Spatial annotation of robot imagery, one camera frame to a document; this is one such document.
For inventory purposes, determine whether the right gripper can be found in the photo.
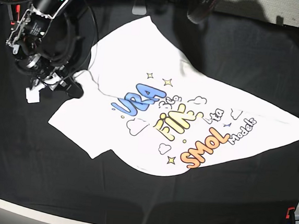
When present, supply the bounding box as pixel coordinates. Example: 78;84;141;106
25;71;84;104

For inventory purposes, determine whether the white printed t-shirt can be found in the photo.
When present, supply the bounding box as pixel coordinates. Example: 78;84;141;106
49;16;299;176

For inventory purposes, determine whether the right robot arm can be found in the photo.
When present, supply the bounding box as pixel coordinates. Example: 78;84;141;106
6;0;83;103

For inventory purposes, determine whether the red black clamp far left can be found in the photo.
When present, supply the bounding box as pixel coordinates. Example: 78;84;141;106
7;0;21;26

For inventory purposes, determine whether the black table cloth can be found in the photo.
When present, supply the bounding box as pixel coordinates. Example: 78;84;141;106
0;0;299;224

